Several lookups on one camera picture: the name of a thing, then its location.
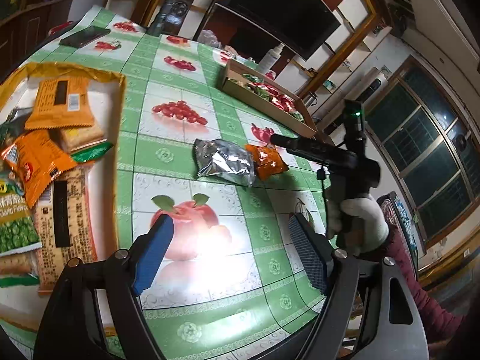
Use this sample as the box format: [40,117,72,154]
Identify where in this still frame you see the green fruit-pattern tablecloth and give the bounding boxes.
[0,5,339,360]

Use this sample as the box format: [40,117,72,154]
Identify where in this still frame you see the long orange biscuit packet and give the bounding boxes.
[33,166,98,296]

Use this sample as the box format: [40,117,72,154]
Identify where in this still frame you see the white-gloved right hand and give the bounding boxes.
[325,195,389,256]

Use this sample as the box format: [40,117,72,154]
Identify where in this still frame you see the dark green snack packet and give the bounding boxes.
[1,107,33,148]

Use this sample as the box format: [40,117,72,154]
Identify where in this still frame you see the black smartphone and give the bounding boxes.
[59,26,111,49]

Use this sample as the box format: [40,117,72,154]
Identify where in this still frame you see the green snack packets in box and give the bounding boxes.
[229,73,277,101]

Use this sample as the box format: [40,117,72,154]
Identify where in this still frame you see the orange snack packet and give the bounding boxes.
[1,130,77,208]

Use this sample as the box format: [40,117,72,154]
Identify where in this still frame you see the red snack packets in box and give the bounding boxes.
[264,85,296,114]

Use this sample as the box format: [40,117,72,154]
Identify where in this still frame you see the floral cushioned armchair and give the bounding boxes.
[377,191,419,279]

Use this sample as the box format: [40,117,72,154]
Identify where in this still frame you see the cardboard box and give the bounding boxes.
[218,59,317,137]

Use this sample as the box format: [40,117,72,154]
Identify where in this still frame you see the dark wooden sideboard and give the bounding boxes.
[0,0,73,81]

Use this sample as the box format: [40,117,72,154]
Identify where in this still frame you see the white spray bottle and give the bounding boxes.
[256,43,285,75]

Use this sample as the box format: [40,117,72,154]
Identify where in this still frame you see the yellow-rimmed white tray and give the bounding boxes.
[1,62,126,332]

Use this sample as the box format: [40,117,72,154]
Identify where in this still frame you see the window with dark frame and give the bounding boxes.
[366,57,479,246]

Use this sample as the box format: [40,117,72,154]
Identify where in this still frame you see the orange biscuit packet with barcode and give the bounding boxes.
[24,77,95,131]

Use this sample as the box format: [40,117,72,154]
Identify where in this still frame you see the grey flashlight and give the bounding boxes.
[146,0,176,37]

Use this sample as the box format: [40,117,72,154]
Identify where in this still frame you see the yellow cracker packet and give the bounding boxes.
[58,121,114,164]

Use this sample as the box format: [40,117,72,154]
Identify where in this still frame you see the green pea snack packet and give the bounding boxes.
[0,172,42,257]

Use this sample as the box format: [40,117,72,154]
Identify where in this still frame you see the wooden chair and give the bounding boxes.
[138,0,227,43]

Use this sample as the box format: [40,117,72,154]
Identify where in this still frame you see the black flat television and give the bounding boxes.
[221,0,340,59]

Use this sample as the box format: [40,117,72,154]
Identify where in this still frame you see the silver foil snack packet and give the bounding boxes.
[193,139,256,187]

